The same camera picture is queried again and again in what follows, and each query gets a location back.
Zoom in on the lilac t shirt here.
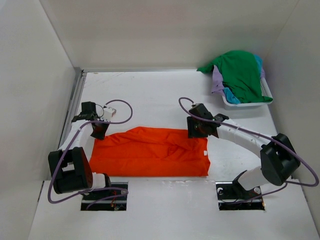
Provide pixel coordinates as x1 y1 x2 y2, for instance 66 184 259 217
211 65 225 96

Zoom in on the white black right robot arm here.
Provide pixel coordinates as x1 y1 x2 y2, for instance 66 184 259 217
187 103 301 200

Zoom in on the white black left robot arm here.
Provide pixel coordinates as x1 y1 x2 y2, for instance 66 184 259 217
48 101 112 200

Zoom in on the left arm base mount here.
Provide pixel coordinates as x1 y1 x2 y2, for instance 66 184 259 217
80 182 129 212

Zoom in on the orange t shirt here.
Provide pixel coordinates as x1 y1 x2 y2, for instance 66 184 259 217
89 126 211 177

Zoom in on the white plastic basket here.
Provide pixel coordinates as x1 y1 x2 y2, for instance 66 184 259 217
222 77 273 110

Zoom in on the green t shirt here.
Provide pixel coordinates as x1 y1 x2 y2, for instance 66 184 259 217
197 50 273 105

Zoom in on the aluminium frame rail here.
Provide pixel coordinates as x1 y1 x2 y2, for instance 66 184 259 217
54 67 87 151

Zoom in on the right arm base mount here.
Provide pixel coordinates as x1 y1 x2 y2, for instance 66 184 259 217
215 181 265 211

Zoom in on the teal t shirt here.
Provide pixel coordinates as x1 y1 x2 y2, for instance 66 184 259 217
221 52 265 105

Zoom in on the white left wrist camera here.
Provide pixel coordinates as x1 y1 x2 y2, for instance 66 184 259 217
102 107 117 121

